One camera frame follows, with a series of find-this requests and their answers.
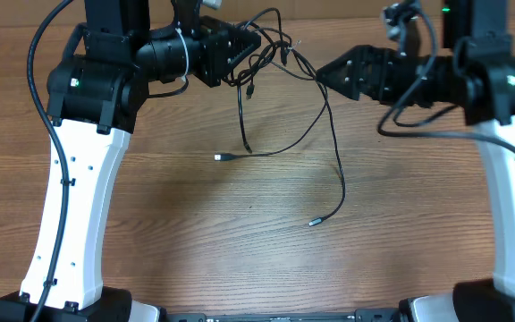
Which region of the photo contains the thick black tagged cable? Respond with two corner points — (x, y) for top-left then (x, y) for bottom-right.
(221, 7), (303, 100)

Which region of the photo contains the long thin black cable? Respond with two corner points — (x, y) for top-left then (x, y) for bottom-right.
(237, 48), (347, 227)

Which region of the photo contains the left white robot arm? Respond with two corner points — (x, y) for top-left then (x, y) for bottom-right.
(0, 0), (261, 321)

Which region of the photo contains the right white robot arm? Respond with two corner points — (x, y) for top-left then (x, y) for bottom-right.
(317, 0), (515, 321)

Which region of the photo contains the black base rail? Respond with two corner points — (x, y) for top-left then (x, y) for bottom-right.
(160, 308), (411, 322)

